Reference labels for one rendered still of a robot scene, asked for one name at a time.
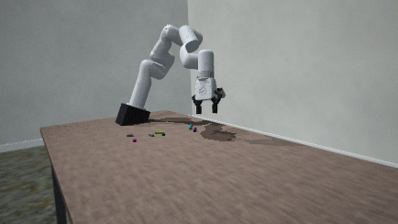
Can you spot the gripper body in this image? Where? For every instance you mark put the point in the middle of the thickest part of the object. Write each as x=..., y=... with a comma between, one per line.
x=205, y=88

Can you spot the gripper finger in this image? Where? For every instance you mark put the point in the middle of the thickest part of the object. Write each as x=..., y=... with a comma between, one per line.
x=198, y=105
x=216, y=101

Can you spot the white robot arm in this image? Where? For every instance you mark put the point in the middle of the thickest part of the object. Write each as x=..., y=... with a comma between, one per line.
x=203, y=61

